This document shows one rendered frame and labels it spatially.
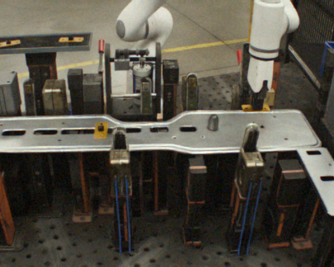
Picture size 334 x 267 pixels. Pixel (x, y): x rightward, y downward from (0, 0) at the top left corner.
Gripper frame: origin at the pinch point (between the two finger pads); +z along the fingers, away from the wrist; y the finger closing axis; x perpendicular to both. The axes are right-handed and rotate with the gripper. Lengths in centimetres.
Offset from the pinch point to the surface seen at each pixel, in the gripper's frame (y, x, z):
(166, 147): 9.0, -27.8, 9.6
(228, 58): -279, 56, 109
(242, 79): -13.6, -1.5, -0.7
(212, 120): 1.1, -13.5, 5.7
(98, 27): -369, -74, 109
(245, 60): -15.5, -0.6, -6.7
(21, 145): 7, -70, 9
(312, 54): -51, 39, 6
